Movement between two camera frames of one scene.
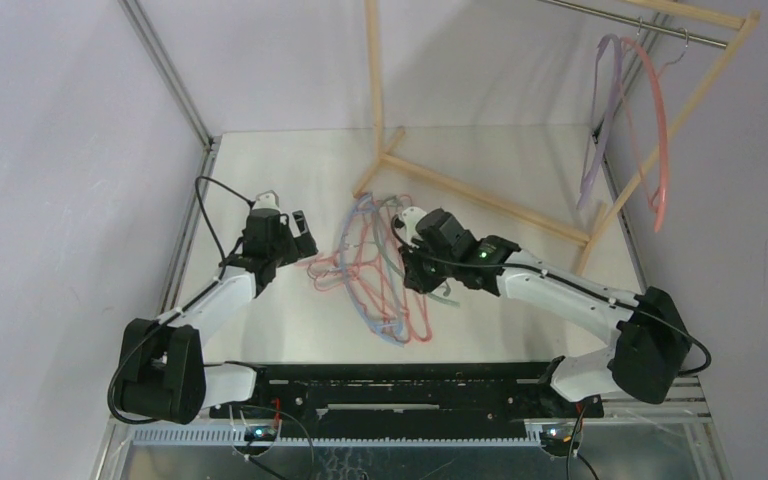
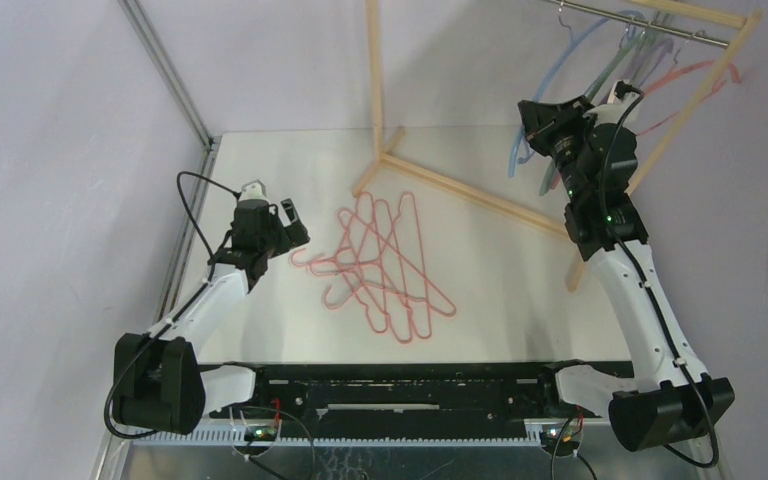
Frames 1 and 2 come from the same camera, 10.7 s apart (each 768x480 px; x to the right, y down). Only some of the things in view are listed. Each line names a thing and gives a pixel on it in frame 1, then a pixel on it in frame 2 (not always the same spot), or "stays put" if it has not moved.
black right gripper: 413,266 -> 548,124
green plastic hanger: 391,262 -> 599,85
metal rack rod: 640,22 stays put
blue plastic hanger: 392,332 -> 513,159
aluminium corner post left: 169,71 stays put
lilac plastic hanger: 614,94 -> 670,43
